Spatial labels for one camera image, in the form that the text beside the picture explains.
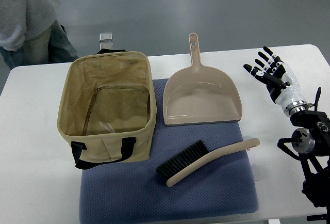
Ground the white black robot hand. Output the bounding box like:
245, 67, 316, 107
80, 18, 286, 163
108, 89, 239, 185
243, 46, 309, 117

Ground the pink hand broom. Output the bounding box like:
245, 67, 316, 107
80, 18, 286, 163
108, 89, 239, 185
156, 138, 260, 187

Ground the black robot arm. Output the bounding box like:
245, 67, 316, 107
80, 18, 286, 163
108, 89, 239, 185
277, 88, 329, 209

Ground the yellow fabric bag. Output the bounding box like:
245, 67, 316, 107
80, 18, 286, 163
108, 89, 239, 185
57, 51, 157, 170

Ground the pink dustpan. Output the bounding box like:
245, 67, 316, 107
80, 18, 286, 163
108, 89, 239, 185
162, 33, 242, 125

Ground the black table control panel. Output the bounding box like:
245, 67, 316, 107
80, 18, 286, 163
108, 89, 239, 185
306, 214, 329, 223

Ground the clear plastic floor piece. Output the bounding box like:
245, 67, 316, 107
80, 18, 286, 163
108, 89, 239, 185
99, 33, 113, 50

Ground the blue cushion mat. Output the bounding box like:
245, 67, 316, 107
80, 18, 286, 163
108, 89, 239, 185
79, 78, 259, 224

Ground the person in grey sweater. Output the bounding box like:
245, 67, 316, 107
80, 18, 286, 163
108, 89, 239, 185
1, 0, 79, 69

